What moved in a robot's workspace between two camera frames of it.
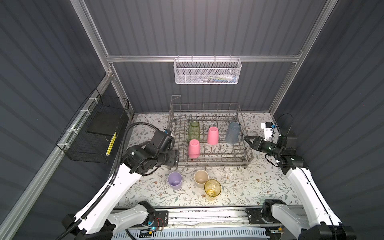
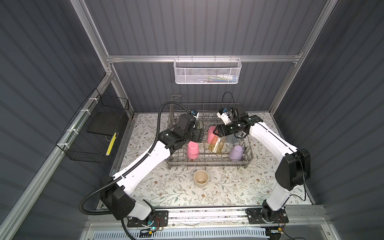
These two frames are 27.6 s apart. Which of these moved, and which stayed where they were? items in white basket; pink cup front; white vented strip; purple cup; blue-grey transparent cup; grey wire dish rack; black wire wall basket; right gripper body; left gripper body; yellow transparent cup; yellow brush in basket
Moved: yellow transparent cup; right gripper body; purple cup; left gripper body
Stayed: grey wire dish rack; pink cup front; blue-grey transparent cup; items in white basket; white vented strip; yellow brush in basket; black wire wall basket
